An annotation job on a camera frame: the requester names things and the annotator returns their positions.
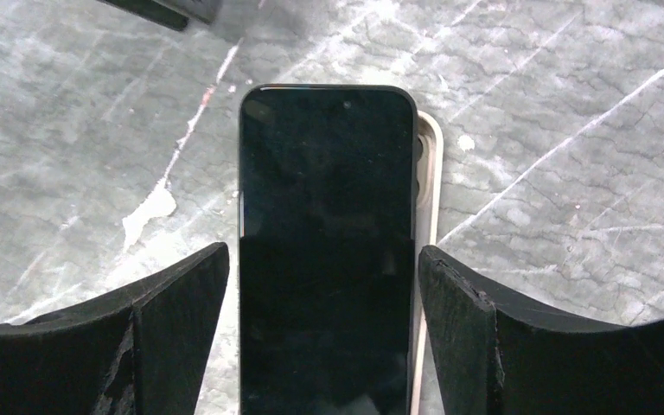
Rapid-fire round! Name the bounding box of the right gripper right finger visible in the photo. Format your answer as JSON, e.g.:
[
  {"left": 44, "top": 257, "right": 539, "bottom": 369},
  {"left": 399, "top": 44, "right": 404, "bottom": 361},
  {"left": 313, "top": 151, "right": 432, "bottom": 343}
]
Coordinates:
[{"left": 418, "top": 246, "right": 664, "bottom": 414}]

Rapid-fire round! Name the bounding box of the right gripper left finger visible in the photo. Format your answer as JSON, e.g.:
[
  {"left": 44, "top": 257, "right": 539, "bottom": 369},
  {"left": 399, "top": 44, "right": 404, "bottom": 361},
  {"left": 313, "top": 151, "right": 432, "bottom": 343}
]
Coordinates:
[{"left": 0, "top": 242, "right": 229, "bottom": 414}]

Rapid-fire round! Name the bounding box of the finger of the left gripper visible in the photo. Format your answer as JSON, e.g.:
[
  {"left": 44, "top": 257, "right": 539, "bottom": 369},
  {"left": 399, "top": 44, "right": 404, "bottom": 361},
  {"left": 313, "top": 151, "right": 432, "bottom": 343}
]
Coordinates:
[{"left": 99, "top": 0, "right": 222, "bottom": 31}]

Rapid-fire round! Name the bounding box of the black smartphone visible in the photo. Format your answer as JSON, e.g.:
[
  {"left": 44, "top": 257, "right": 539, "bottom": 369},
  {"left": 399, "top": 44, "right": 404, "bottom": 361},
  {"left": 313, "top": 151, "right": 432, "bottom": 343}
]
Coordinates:
[{"left": 238, "top": 84, "right": 418, "bottom": 415}]

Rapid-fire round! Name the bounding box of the beige phone case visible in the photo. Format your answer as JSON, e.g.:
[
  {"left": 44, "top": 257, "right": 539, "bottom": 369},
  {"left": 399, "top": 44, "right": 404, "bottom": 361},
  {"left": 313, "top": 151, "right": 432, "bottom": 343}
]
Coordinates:
[{"left": 409, "top": 111, "right": 444, "bottom": 414}]

